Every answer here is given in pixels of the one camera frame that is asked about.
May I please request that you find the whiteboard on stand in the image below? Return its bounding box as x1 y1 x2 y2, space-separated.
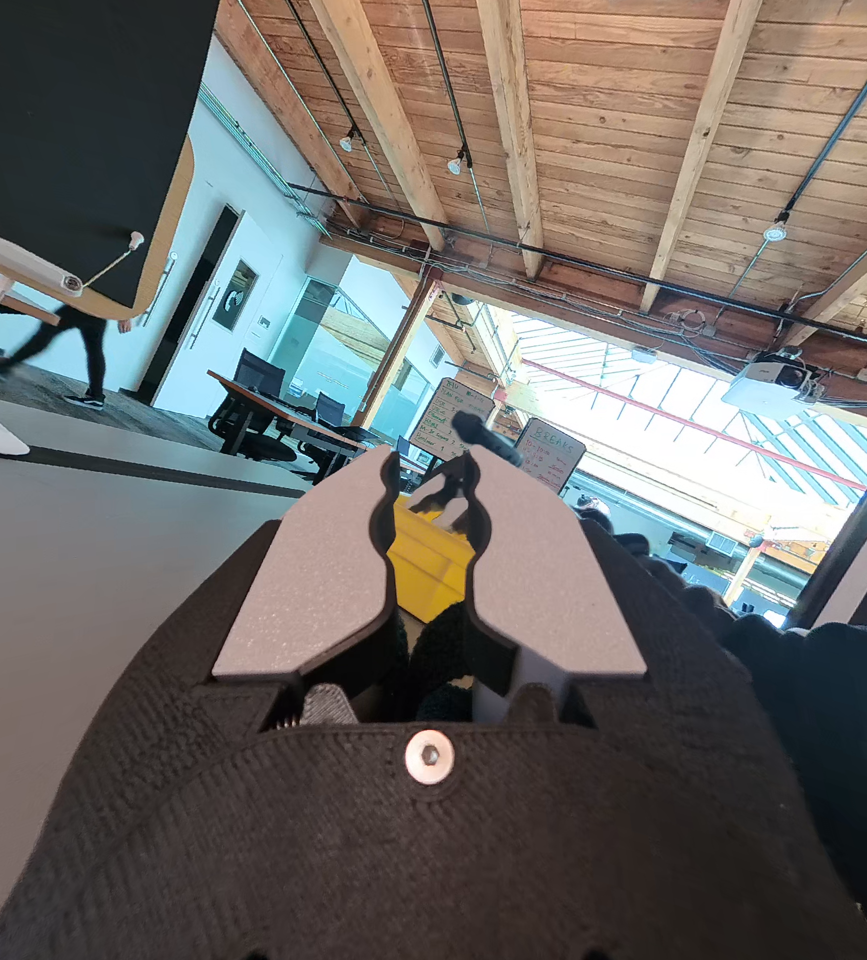
408 377 496 462
514 417 587 496

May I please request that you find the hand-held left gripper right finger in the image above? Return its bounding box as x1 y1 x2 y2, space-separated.
463 450 648 721

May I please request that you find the wooden desk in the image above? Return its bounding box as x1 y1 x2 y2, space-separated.
0 270 61 327

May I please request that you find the long office desk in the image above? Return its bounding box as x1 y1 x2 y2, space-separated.
207 369 371 459

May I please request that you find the black office chair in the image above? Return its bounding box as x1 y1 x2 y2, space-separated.
298 390 348 481
208 348 298 462

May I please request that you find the person's right forearm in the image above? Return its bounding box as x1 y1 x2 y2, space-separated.
576 502 867 924

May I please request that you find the framed marker sign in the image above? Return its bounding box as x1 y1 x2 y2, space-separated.
782 483 867 639

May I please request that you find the white ceiling projector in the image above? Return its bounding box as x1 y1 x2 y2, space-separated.
722 351 825 417

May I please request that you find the black board wooden edge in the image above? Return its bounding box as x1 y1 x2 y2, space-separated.
0 0 221 322

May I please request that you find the dark door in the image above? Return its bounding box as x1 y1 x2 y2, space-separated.
137 204 241 406

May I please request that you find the yellow plastic bin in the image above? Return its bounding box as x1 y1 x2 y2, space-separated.
387 491 480 625

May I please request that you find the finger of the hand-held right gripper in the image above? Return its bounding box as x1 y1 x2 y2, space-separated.
408 468 465 519
441 491 480 535

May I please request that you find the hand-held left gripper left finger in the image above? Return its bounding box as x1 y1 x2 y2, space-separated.
210 446 401 680

